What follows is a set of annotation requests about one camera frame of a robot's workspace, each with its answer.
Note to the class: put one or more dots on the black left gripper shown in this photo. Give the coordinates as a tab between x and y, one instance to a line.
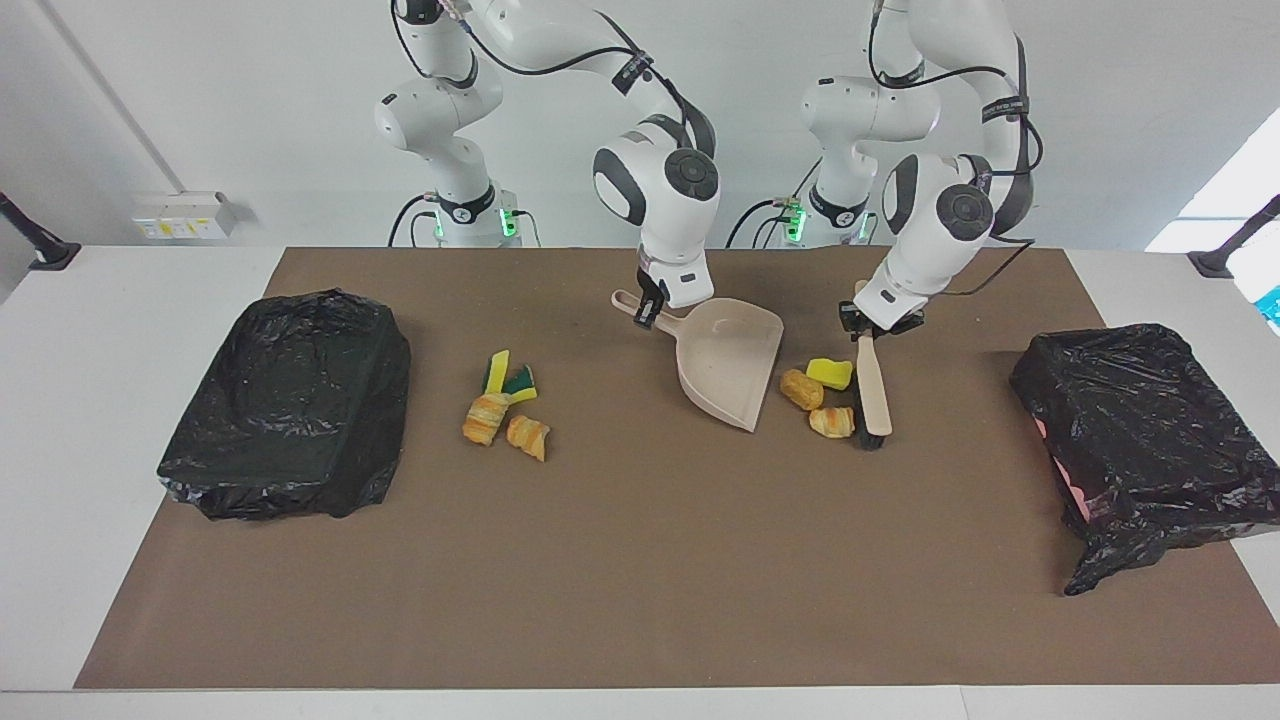
895	326

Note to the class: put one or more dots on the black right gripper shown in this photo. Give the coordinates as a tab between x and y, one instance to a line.
652	288

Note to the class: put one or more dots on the yellow wavy sponge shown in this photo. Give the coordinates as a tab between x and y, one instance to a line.
830	373

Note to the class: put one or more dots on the beige brush black bristles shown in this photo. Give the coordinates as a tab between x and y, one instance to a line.
873	390

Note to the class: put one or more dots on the brown oval bread roll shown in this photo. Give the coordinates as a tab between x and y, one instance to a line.
801	389

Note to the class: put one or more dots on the beige plastic dustpan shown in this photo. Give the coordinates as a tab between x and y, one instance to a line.
725	360

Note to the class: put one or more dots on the golden toy croissant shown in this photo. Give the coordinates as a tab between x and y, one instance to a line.
832	422

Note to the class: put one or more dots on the striped toy croissant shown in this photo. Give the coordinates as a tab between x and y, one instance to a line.
528	437
486	418

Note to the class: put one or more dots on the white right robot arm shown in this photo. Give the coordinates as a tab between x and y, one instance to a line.
660	180

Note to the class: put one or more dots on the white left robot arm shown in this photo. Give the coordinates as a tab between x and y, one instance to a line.
945	210

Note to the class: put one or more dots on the left black trash bag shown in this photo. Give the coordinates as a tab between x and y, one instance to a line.
1150	420

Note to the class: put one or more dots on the bin with black bag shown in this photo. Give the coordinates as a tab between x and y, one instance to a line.
260	450

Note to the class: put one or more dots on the brown table mat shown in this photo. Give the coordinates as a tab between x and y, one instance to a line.
640	620

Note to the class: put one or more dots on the black clamp stand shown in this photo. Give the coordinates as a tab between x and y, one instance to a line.
1230	250
40	245

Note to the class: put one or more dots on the teal object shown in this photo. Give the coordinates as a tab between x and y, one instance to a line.
1272	305

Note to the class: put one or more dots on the white wall socket box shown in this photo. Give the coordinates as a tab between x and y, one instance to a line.
180	215

